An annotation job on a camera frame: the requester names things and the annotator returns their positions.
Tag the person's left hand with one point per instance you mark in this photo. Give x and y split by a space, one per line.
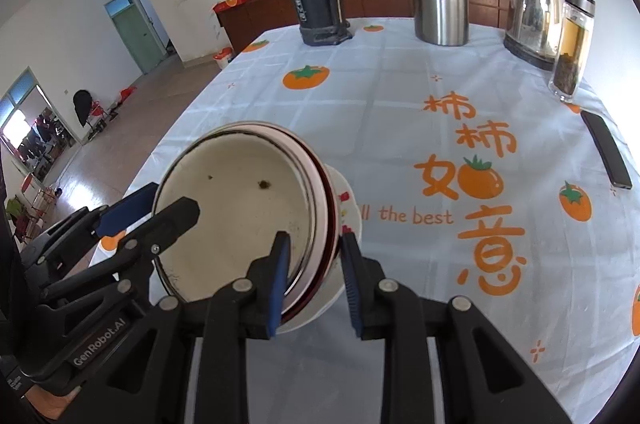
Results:
50 401

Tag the white plastic bucket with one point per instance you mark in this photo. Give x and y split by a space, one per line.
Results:
223 60

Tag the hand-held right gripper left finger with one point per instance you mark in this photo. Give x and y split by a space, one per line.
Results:
280 284

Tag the steel electric kettle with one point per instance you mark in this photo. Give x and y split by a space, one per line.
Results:
532 19

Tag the pink bowl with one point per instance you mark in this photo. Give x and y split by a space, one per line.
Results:
320 204

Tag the green door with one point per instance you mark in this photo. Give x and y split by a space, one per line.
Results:
135 39

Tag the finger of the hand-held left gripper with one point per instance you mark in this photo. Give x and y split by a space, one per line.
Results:
125 209
167 219

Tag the glass tea bottle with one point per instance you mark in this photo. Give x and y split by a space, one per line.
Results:
570 54

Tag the orange fruit print tablecloth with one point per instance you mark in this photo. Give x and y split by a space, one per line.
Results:
400 144

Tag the red flower white plate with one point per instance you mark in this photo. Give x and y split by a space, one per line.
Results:
345 214

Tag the black smartphone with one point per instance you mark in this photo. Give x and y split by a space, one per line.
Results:
605 149

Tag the orange cardboard box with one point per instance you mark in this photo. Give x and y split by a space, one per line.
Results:
232 1

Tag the window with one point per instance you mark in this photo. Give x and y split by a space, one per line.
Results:
30 119

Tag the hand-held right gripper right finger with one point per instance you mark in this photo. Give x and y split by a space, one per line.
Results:
350 284

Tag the white enamel bowl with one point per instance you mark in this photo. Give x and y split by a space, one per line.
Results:
225 204

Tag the black garment on chair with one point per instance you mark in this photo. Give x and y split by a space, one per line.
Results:
82 106

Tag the red plastic bag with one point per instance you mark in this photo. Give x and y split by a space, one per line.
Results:
127 93

